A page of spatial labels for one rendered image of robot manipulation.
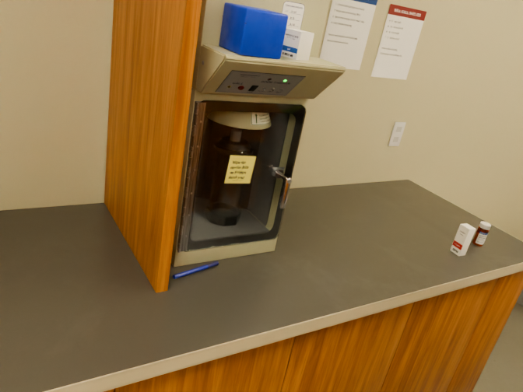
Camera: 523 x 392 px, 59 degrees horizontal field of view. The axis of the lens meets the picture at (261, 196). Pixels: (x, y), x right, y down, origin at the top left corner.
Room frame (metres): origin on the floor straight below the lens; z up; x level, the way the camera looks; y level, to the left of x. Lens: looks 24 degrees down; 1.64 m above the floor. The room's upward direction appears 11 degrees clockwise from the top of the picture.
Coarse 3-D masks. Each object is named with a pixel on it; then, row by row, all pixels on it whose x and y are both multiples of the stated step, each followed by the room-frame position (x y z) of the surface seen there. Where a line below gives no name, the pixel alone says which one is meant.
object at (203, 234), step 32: (224, 128) 1.06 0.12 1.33; (256, 128) 1.11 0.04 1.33; (288, 128) 1.17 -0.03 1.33; (224, 160) 1.07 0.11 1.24; (256, 160) 1.12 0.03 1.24; (288, 160) 1.18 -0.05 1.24; (224, 192) 1.08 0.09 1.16; (256, 192) 1.13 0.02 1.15; (192, 224) 1.03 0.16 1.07; (224, 224) 1.09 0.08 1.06; (256, 224) 1.14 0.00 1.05
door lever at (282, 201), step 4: (276, 172) 1.16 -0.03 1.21; (280, 172) 1.17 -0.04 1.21; (276, 176) 1.16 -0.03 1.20; (280, 176) 1.15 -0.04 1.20; (284, 176) 1.14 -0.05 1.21; (284, 180) 1.13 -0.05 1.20; (288, 180) 1.12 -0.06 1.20; (284, 184) 1.13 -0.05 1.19; (288, 184) 1.13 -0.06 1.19; (284, 188) 1.12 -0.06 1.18; (288, 188) 1.13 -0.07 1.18; (284, 192) 1.12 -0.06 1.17; (288, 192) 1.13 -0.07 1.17; (280, 196) 1.13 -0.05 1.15; (284, 196) 1.12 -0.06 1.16; (280, 200) 1.13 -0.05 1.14; (284, 200) 1.12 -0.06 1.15; (280, 204) 1.13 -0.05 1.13; (284, 204) 1.13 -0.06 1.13
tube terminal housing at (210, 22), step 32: (224, 0) 1.05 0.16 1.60; (256, 0) 1.09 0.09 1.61; (288, 0) 1.14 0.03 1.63; (320, 0) 1.19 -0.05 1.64; (320, 32) 1.20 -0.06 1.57; (192, 96) 1.03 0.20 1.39; (224, 96) 1.07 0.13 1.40; (256, 96) 1.12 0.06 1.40; (192, 256) 1.05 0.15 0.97; (224, 256) 1.11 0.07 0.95
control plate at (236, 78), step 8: (232, 72) 0.97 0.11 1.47; (240, 72) 0.98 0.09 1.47; (248, 72) 0.99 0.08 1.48; (256, 72) 1.00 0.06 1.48; (224, 80) 0.99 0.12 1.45; (232, 80) 1.00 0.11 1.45; (240, 80) 1.01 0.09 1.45; (248, 80) 1.02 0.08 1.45; (256, 80) 1.03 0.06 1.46; (264, 80) 1.04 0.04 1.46; (272, 80) 1.05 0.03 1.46; (280, 80) 1.06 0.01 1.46; (288, 80) 1.07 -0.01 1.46; (296, 80) 1.08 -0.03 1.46; (224, 88) 1.01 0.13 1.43; (232, 88) 1.02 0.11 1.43; (248, 88) 1.04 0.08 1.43; (280, 88) 1.09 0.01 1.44; (288, 88) 1.10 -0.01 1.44
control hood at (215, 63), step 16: (208, 48) 0.99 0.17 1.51; (224, 48) 1.02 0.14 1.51; (208, 64) 0.98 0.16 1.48; (224, 64) 0.94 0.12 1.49; (240, 64) 0.96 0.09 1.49; (256, 64) 0.97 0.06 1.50; (272, 64) 1.00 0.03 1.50; (288, 64) 1.02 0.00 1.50; (304, 64) 1.05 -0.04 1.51; (320, 64) 1.08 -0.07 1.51; (336, 64) 1.14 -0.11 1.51; (208, 80) 0.98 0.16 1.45; (304, 80) 1.09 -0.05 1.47; (320, 80) 1.11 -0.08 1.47; (288, 96) 1.14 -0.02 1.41; (304, 96) 1.16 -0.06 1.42
